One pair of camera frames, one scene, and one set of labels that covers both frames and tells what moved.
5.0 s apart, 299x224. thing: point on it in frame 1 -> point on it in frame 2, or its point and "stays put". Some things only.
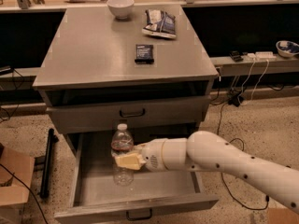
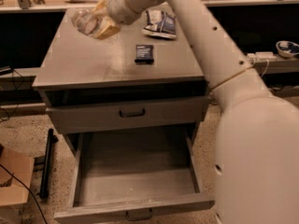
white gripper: [152, 154] -> [119, 9]
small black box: [145, 54] stays put
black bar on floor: [46, 174] stays put
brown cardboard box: [13, 193] stays put
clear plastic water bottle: [121, 144] -> [86, 21]
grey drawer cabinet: [115, 68] stays put
